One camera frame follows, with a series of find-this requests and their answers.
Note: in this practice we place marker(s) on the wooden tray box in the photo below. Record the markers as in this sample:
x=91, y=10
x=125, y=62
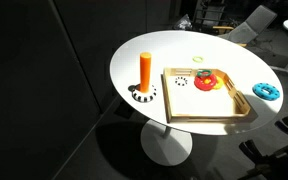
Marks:
x=204, y=117

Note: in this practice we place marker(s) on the orange cylinder peg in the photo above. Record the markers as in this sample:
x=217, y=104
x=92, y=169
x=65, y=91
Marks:
x=145, y=71

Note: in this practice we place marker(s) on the grey chair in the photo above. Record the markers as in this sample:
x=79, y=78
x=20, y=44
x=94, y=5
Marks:
x=250, y=30

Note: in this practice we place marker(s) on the black clamp equipment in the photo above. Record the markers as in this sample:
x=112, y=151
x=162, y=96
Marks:
x=284, y=156

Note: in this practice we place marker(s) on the white table pedestal base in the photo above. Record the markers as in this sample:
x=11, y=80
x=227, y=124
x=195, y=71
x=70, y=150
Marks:
x=165, y=146

